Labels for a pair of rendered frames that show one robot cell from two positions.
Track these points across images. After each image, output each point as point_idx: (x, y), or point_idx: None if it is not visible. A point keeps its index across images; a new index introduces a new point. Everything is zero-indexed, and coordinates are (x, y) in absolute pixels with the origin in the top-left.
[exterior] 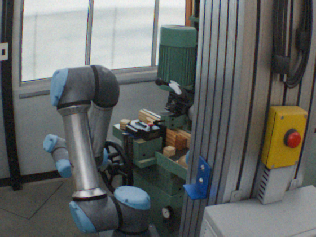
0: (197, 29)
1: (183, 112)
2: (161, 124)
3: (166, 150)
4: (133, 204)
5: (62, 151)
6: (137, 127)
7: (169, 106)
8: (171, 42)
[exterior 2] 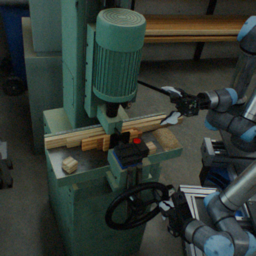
0: (114, 7)
1: (209, 108)
2: (122, 133)
3: (154, 148)
4: None
5: (237, 236)
6: (132, 153)
7: (191, 112)
8: (139, 43)
